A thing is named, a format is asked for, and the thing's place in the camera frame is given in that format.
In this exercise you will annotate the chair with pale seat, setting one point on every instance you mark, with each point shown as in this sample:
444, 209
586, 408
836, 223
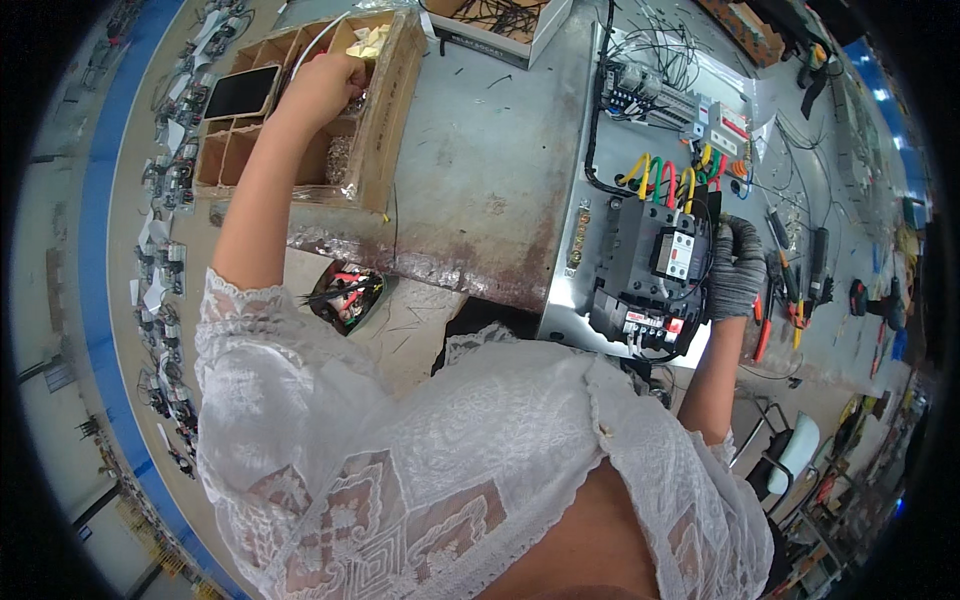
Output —
795, 450

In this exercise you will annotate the heap of metal screws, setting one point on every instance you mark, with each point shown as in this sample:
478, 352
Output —
339, 159

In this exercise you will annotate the black phone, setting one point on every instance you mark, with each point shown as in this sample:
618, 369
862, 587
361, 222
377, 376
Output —
241, 91

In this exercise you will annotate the person's body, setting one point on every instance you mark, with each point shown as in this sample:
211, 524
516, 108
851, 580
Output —
450, 450

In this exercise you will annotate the wooden tray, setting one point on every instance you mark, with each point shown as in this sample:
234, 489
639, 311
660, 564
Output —
742, 26

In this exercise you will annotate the cluttered rack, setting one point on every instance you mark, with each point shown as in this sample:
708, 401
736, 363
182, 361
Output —
847, 480

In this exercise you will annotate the white red circuit breaker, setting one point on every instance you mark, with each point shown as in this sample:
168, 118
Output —
724, 126

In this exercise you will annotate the black contactor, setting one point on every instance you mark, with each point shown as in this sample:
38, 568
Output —
637, 247

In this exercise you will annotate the black thermal overload relay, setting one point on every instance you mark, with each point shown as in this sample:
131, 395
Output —
630, 319

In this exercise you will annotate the yellow green screwdriver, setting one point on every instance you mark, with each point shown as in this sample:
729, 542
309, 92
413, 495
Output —
789, 285

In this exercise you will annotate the metal mounting panel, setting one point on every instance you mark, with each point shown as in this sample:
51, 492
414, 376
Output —
600, 157

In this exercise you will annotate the person's right fingers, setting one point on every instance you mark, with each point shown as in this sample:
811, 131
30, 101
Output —
742, 236

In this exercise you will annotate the pale yellow paper pieces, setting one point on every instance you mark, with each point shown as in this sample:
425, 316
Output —
369, 41

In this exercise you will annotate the person's left hand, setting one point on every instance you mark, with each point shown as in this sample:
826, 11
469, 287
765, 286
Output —
319, 90

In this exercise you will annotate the person's right hand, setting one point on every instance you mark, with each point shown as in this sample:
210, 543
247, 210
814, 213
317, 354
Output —
733, 277

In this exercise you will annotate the white plastic tube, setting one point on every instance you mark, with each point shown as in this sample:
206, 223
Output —
311, 43

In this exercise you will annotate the brass terminal bar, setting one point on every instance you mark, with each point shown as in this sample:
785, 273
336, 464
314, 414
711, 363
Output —
578, 241

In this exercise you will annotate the black screwdriver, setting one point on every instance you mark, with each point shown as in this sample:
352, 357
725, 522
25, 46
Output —
777, 227

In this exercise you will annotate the row of relay sockets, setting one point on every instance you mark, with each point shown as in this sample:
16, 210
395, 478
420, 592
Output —
645, 94

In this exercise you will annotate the cardboard compartment box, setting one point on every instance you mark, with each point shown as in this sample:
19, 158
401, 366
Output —
390, 112

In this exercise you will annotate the person's left fingers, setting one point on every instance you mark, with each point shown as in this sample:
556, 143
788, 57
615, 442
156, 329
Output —
356, 81

